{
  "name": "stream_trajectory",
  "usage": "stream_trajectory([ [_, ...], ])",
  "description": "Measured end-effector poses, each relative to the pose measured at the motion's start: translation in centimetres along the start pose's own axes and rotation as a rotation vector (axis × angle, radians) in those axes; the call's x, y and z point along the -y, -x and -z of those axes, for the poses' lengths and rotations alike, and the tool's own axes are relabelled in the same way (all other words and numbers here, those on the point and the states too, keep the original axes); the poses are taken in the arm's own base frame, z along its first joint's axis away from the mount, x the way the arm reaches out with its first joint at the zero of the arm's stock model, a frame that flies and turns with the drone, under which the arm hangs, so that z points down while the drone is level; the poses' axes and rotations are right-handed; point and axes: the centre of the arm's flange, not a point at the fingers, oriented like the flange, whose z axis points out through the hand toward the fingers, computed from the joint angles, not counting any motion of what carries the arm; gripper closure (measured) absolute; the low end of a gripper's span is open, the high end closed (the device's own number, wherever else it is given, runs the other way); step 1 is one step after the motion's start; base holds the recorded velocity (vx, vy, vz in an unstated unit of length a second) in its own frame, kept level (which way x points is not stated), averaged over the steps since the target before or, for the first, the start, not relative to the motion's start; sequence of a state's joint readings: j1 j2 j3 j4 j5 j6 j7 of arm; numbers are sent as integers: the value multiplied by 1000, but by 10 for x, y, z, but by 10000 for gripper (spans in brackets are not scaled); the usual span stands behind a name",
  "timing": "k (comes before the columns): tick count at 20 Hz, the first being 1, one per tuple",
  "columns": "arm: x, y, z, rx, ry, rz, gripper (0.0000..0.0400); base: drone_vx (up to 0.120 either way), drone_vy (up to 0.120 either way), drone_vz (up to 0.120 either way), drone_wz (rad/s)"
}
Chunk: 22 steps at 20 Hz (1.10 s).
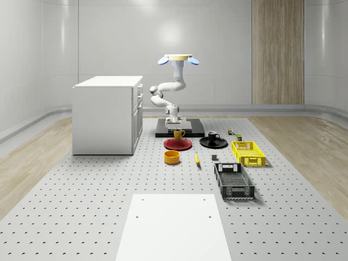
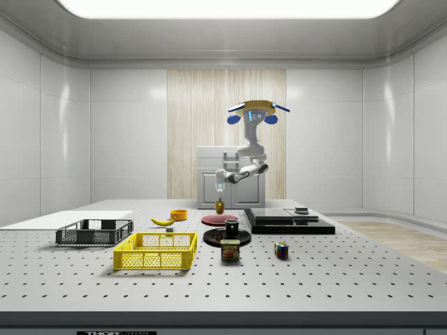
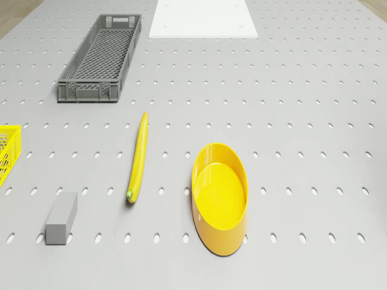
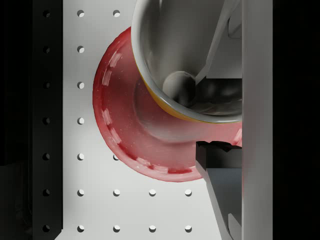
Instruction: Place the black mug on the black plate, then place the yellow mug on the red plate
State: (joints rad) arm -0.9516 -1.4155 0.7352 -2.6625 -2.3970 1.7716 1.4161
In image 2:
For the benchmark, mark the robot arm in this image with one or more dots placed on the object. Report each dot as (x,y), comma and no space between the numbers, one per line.
(251,139)

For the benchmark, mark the yellow mug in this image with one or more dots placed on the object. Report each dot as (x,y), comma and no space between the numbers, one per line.
(219,208)

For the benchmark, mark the banana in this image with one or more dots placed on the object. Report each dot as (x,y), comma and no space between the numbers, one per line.
(162,222)

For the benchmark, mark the black mug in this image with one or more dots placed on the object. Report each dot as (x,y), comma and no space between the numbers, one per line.
(231,228)

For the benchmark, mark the white cabinet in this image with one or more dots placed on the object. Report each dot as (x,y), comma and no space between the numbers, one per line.
(209,164)

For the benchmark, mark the puzzle cube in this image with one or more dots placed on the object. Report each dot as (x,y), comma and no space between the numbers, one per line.
(281,250)

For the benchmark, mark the flat-sided can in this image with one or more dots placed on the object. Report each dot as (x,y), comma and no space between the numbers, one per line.
(230,251)

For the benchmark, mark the red plate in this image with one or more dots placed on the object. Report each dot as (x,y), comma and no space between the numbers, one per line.
(213,220)

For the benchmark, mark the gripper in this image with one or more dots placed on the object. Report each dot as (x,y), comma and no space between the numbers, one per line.
(219,193)

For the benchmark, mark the black stove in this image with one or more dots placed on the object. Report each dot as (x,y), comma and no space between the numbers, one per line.
(290,228)

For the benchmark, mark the yellow basket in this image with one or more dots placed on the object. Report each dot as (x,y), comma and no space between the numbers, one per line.
(153,260)

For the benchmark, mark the yellow bowl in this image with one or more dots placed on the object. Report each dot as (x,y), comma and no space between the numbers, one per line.
(179,215)

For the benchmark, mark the white board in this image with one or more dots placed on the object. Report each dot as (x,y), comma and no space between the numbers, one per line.
(52,219)

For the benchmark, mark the dark grey basket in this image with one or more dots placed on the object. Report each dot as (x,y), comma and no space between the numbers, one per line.
(70,237)

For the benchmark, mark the black plate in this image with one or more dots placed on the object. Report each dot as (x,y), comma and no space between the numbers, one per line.
(213,237)

